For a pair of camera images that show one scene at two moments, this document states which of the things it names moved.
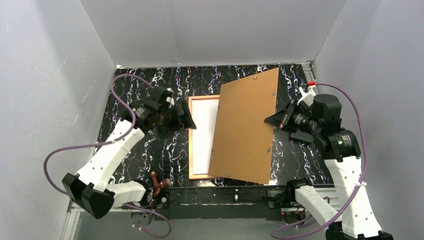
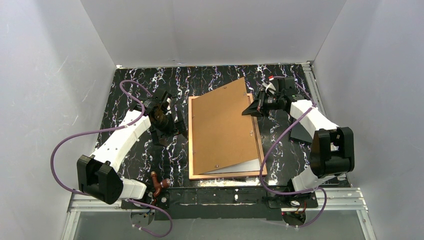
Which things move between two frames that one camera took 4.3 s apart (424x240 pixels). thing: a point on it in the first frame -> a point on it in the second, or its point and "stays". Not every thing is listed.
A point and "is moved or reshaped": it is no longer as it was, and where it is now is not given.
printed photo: (205, 113) -> (251, 165)
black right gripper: (286, 118) -> (262, 105)
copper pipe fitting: (165, 183) stays
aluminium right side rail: (310, 75) stays
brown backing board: (242, 141) is moved or reshaped
